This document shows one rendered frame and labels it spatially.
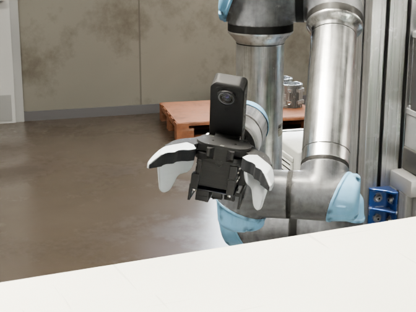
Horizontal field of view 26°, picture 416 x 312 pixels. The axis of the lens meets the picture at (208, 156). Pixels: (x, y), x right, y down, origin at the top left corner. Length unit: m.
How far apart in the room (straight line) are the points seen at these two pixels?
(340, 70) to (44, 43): 6.31
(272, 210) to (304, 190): 0.06
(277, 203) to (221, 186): 0.20
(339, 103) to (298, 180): 0.15
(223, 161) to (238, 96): 0.09
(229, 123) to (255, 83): 0.39
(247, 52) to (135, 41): 6.22
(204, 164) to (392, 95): 0.71
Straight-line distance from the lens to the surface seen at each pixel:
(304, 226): 1.63
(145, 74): 7.85
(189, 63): 7.92
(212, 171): 1.18
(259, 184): 1.13
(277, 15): 1.56
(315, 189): 1.35
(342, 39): 1.49
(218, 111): 1.19
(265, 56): 1.57
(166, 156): 1.12
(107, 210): 5.44
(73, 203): 5.58
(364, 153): 1.82
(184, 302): 0.52
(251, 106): 1.37
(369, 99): 1.80
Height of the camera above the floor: 1.77
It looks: 16 degrees down
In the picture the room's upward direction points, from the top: straight up
